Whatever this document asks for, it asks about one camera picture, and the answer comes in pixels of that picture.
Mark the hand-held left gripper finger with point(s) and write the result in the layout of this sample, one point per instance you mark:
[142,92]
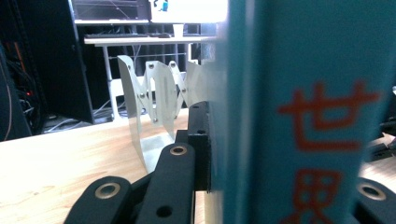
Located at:
[199,146]

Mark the colourful picture book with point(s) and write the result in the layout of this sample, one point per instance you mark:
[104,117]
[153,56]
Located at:
[264,93]

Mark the white paper cup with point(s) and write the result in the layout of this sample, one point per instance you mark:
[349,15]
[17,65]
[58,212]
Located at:
[178,30]

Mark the white desk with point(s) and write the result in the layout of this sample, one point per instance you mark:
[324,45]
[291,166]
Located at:
[140,41]

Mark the black keyboard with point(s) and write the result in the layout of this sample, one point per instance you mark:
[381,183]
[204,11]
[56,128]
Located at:
[124,35]

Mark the bright monitor screen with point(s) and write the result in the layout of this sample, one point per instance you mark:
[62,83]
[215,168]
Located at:
[193,11]

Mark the black cabinet panel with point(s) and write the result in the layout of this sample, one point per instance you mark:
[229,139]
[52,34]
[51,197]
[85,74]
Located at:
[59,62]

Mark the dark monitor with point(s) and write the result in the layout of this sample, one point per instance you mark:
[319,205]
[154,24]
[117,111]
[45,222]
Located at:
[109,9]

